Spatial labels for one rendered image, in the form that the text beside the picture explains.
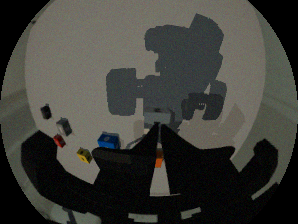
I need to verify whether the small yellow block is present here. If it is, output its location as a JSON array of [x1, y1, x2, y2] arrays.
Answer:
[[76, 149, 93, 164]]

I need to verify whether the orange block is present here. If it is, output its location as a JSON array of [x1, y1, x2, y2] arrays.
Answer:
[[154, 151, 164, 168]]

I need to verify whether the blue block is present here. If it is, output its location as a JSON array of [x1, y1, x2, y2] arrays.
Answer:
[[97, 133, 120, 149]]

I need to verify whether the small red block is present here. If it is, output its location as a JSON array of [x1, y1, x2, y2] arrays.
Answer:
[[53, 135, 65, 148]]

